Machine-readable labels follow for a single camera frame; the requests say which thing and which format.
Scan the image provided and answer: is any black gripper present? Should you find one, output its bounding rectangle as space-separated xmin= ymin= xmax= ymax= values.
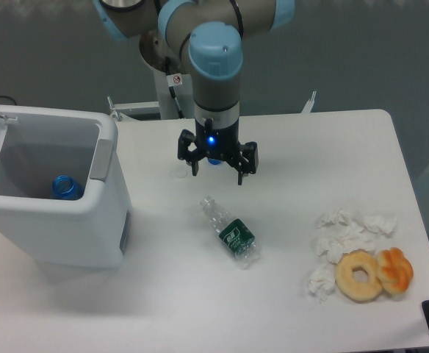
xmin=177 ymin=121 xmax=259 ymax=185

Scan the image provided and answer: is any clear green-label plastic bottle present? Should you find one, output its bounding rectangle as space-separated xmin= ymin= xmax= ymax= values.
xmin=200 ymin=196 xmax=260 ymax=269

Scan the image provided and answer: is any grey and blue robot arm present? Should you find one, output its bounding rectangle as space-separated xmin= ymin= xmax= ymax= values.
xmin=95 ymin=1 xmax=295 ymax=182

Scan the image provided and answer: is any blue bottle cap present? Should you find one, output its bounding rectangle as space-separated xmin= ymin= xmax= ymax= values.
xmin=208 ymin=158 xmax=222 ymax=165

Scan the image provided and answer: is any white bottle cap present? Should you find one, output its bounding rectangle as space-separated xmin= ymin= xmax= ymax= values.
xmin=173 ymin=165 xmax=188 ymax=179

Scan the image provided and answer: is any blue plastic bottle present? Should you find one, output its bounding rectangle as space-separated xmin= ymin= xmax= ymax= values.
xmin=51 ymin=175 xmax=84 ymax=201

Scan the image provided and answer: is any large crumpled white tissue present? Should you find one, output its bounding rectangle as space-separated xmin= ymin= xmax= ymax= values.
xmin=314 ymin=208 xmax=398 ymax=264

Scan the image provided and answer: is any small crumpled white tissue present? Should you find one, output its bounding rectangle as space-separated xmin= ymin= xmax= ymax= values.
xmin=307 ymin=263 xmax=336 ymax=303

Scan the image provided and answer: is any white trash bin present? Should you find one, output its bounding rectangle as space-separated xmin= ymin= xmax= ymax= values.
xmin=0 ymin=105 xmax=131 ymax=268

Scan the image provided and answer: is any orange twisted bread roll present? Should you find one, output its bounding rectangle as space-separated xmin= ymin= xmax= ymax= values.
xmin=375 ymin=247 xmax=414 ymax=296

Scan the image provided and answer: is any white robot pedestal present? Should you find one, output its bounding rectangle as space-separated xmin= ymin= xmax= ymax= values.
xmin=106 ymin=29 xmax=197 ymax=121

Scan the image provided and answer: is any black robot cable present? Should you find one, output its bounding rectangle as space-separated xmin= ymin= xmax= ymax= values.
xmin=165 ymin=57 xmax=184 ymax=119

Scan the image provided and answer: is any ring doughnut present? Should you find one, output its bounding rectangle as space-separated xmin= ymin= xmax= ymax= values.
xmin=334 ymin=251 xmax=383 ymax=302

